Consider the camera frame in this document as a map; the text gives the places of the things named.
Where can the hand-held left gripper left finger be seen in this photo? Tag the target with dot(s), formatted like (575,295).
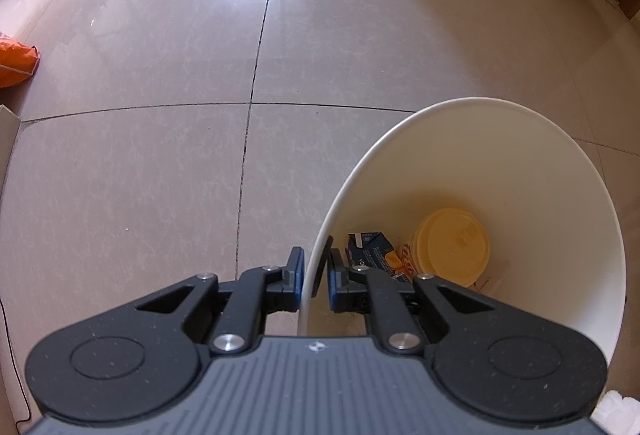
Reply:
(298,275)

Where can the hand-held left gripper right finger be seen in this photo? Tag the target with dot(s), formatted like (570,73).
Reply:
(334,285)

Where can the blue milk carton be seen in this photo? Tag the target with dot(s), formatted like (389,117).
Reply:
(370,247)

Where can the yellow instant noodle cup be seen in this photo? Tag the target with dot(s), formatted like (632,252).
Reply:
(450,245)

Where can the white plastic bin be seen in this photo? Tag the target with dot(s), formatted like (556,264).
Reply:
(550,215)

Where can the orange bag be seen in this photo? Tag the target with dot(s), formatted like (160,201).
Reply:
(15,60)

